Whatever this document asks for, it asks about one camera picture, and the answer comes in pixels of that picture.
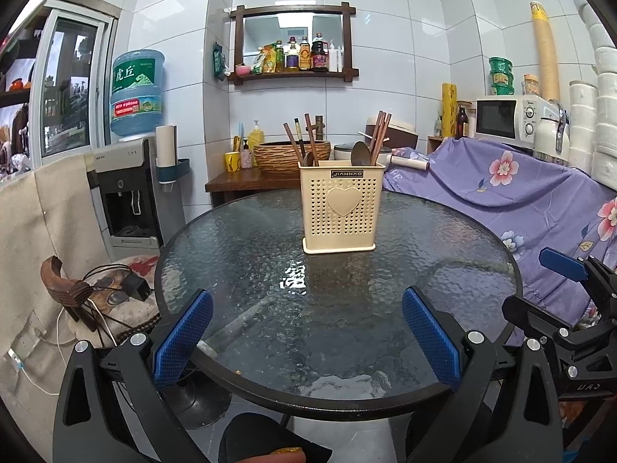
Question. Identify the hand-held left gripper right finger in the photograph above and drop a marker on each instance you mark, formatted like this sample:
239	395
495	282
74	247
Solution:
431	337

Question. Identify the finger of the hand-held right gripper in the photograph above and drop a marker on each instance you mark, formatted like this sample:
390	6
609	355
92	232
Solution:
530	316
561	264

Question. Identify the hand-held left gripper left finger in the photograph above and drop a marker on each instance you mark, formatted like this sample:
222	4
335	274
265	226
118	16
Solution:
185	337

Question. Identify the beige perforated utensil holder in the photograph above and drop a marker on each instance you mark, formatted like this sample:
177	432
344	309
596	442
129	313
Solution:
318	222

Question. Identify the large metal spoon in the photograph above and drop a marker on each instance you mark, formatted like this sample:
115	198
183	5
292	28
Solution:
359	154

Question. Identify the brown wooden chopstick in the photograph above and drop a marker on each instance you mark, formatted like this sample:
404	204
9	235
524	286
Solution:
311	137
376	128
385	131
380	131
290	142

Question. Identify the black chopstick with gold band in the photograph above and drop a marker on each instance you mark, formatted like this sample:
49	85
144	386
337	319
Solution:
299	135

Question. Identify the person's left hand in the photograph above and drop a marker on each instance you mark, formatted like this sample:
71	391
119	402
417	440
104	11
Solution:
284	457

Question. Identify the black power adapter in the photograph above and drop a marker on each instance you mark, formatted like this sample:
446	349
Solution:
137	288

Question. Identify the black round stand base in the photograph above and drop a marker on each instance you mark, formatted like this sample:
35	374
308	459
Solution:
200	405

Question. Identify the purple floral cloth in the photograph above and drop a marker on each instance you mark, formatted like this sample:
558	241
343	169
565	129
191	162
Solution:
520	193

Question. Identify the person's dark trouser leg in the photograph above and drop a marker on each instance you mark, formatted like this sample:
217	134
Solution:
255	436

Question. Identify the white electric kettle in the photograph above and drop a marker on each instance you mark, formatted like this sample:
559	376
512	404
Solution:
547	135

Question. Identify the wooden chair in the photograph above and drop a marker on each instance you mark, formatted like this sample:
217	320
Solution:
55	277

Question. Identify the stack of white cups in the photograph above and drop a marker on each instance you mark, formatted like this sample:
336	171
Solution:
597	120

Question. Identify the white microwave oven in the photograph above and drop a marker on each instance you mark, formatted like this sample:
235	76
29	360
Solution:
496	120

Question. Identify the wooden vanity counter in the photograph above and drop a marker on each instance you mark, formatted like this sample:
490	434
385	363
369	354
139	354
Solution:
241	181

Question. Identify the brown glass bottle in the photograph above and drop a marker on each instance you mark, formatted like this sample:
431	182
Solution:
462	125

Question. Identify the white charger plug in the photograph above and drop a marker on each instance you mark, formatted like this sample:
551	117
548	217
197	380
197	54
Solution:
14	359

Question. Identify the small wooden crate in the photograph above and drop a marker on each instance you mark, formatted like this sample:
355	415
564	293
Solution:
435	145

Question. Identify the white lint roller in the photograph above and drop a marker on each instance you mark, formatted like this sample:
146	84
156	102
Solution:
409	163

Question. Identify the yellow jar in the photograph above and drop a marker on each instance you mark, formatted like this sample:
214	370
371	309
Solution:
530	87

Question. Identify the yellow cup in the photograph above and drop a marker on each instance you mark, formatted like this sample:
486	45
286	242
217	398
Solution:
232	162

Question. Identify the small clear bottle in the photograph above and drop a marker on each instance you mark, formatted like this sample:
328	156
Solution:
438	128

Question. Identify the grey water dispenser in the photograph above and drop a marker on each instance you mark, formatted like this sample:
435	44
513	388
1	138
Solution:
125	159

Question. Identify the small pink bottle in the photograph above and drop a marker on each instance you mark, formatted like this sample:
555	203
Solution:
246	158

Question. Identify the yellow wrap roll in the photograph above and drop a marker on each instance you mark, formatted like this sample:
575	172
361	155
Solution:
449	111

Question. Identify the white paper cup tube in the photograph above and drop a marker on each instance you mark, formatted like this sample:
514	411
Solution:
165	147

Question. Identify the beige cloth cover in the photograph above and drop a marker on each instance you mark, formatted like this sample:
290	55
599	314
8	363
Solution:
38	212

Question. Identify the stack of green noodle cups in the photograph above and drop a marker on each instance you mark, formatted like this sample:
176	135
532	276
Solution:
501	77

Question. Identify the woven pattern basin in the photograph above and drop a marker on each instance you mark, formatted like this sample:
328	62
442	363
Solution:
274	156

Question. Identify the white pan with lid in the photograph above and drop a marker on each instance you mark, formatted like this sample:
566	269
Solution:
343	152

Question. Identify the white brown rice cooker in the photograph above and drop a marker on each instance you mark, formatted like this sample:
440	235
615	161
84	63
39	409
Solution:
400	132

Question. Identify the blue toothbrush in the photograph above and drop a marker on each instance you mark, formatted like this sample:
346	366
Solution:
242	135

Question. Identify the tall tan cardboard tube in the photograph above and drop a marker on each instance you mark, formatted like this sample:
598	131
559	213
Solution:
545	53

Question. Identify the yellow soap pump bottle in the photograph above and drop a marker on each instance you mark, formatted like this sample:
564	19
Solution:
256	136

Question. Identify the bamboo style faucet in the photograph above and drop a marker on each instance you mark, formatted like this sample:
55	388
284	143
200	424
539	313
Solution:
318	128

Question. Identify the blue water jug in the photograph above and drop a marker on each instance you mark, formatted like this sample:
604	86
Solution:
137	91

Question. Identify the pink bowl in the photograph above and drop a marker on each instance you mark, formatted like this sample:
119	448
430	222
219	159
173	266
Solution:
243	70

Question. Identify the green hanging packet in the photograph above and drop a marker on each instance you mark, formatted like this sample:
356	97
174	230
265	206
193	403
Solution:
221	60

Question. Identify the white framed window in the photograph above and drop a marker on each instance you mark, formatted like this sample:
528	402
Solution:
67	82

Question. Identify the yellow seasoning packet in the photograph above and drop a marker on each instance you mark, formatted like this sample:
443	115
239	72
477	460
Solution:
264	60

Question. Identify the white squeeze bottle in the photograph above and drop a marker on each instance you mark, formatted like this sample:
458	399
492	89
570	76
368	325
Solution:
339	61
332	60

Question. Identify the green bottle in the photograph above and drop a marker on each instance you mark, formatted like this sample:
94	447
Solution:
280	58

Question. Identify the cluttered wooden display shelf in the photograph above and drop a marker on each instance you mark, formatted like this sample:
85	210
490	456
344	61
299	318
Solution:
17	91

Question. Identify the purple label bottle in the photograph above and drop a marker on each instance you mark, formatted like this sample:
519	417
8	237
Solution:
292	58

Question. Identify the dark soy sauce bottle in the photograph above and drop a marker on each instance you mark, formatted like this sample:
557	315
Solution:
319	58

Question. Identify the yellow label bottle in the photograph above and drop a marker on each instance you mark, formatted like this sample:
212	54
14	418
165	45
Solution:
304	58

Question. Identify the wooden framed mirror shelf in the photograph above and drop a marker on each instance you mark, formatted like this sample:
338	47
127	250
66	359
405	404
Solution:
294	29

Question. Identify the teal wall holder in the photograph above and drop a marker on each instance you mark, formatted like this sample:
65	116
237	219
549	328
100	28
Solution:
181	168

